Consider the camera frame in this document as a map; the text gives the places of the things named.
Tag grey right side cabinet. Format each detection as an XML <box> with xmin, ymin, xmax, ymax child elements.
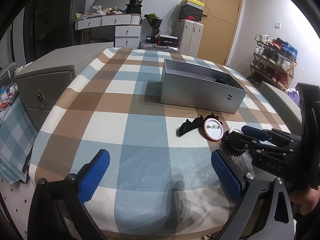
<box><xmin>258</xmin><ymin>81</ymin><xmax>302</xmax><ymax>134</ymax></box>

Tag black object inside box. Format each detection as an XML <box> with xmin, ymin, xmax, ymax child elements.
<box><xmin>215</xmin><ymin>79</ymin><xmax>227</xmax><ymax>85</ymax></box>

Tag red rimmed pin badge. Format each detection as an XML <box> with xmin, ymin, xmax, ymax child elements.
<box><xmin>203</xmin><ymin>118</ymin><xmax>224</xmax><ymax>141</ymax></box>

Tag beige upright suitcase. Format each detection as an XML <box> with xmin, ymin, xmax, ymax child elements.
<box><xmin>174</xmin><ymin>20</ymin><xmax>203</xmax><ymax>57</ymax></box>

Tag black refrigerator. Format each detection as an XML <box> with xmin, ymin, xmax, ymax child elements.
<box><xmin>23</xmin><ymin>0</ymin><xmax>86</xmax><ymax>63</ymax></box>

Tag white drawer desk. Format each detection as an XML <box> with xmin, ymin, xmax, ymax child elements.
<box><xmin>75</xmin><ymin>14</ymin><xmax>142</xmax><ymax>48</ymax></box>

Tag right hand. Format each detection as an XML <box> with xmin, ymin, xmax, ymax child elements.
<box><xmin>290</xmin><ymin>188</ymin><xmax>319</xmax><ymax>216</ymax></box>

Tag silver flat suitcase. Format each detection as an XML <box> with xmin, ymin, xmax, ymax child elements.
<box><xmin>139</xmin><ymin>42</ymin><xmax>180</xmax><ymax>54</ymax></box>

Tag grey arched mirror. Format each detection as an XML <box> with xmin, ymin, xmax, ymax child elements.
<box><xmin>90</xmin><ymin>0</ymin><xmax>130</xmax><ymax>12</ymax></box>

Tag grey bedside cabinet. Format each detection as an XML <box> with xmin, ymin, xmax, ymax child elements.
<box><xmin>15</xmin><ymin>42</ymin><xmax>114</xmax><ymax>129</ymax></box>

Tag plaid checkered bedspread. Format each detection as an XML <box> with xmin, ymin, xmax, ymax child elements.
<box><xmin>29</xmin><ymin>48</ymin><xmax>287</xmax><ymax>239</ymax></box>

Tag black claw hair clip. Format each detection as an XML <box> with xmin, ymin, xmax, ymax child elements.
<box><xmin>177</xmin><ymin>113</ymin><xmax>222</xmax><ymax>137</ymax></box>

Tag wooden shoe rack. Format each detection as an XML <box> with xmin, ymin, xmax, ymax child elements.
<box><xmin>248</xmin><ymin>34</ymin><xmax>298</xmax><ymax>91</ymax></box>

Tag white pin badge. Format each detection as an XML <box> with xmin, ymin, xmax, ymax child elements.
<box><xmin>229</xmin><ymin>127</ymin><xmax>243</xmax><ymax>134</ymax></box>

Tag silver grey open box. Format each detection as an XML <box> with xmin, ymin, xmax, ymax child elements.
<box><xmin>161</xmin><ymin>59</ymin><xmax>247</xmax><ymax>114</ymax></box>

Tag green black bouquet bag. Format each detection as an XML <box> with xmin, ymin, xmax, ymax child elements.
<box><xmin>144</xmin><ymin>13</ymin><xmax>162</xmax><ymax>37</ymax></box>

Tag black red box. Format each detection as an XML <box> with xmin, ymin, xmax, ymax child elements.
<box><xmin>146</xmin><ymin>35</ymin><xmax>179</xmax><ymax>47</ymax></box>

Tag wooden door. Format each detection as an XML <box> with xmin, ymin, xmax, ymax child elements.
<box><xmin>197</xmin><ymin>0</ymin><xmax>242</xmax><ymax>64</ymax></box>

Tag stacked shoe boxes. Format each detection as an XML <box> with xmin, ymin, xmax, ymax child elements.
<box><xmin>178</xmin><ymin>0</ymin><xmax>204</xmax><ymax>22</ymax></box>

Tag black spiral hair tie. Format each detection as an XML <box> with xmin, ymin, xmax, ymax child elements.
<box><xmin>221</xmin><ymin>129</ymin><xmax>249</xmax><ymax>158</ymax></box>

